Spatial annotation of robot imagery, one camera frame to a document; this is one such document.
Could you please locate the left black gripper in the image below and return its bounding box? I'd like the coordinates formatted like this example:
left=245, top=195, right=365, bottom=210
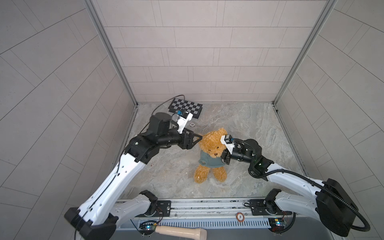
left=154, top=128, right=202, bottom=152

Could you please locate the tan teddy bear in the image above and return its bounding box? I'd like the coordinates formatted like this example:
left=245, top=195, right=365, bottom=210
left=194, top=128, right=227, bottom=184

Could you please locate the grey-green teddy sweater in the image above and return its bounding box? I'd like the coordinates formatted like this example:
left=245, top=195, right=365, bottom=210
left=199, top=151, right=226, bottom=168

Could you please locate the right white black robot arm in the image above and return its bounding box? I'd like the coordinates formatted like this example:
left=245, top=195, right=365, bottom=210
left=220, top=135, right=359, bottom=237

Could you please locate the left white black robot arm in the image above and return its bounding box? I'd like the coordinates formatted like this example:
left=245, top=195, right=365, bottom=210
left=65, top=111, right=203, bottom=240

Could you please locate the folded black white chessboard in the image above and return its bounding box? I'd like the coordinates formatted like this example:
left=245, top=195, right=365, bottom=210
left=168, top=98, right=203, bottom=119

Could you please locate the round red white sticker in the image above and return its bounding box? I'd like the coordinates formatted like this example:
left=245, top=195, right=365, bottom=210
left=236, top=212, right=245, bottom=223

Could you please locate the right green circuit board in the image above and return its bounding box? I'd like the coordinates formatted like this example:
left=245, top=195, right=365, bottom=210
left=268, top=218, right=286, bottom=233

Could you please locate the green circuit board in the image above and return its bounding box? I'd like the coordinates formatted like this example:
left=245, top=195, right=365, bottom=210
left=139, top=221, right=158, bottom=236
left=268, top=218, right=286, bottom=233

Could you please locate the left green circuit board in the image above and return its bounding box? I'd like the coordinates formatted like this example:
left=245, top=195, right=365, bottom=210
left=139, top=221, right=158, bottom=236

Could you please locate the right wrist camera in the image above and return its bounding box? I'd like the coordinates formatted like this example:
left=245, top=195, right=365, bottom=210
left=221, top=135, right=235, bottom=154

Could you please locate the left black camera cable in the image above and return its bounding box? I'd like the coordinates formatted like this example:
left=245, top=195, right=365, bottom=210
left=139, top=94, right=187, bottom=136

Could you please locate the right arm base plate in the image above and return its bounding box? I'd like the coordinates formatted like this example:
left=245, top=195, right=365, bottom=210
left=244, top=199, right=293, bottom=216

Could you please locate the aluminium mounting rail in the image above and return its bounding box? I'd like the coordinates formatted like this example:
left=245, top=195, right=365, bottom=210
left=83, top=196, right=334, bottom=222

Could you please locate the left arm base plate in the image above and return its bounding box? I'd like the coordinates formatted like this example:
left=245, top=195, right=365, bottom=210
left=144, top=201, right=172, bottom=217

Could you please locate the right black corrugated cable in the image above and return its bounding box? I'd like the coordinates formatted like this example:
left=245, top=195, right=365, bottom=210
left=233, top=138, right=372, bottom=232

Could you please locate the beige wooden handle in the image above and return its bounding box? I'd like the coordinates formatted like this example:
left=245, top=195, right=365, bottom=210
left=155, top=226, right=208, bottom=240

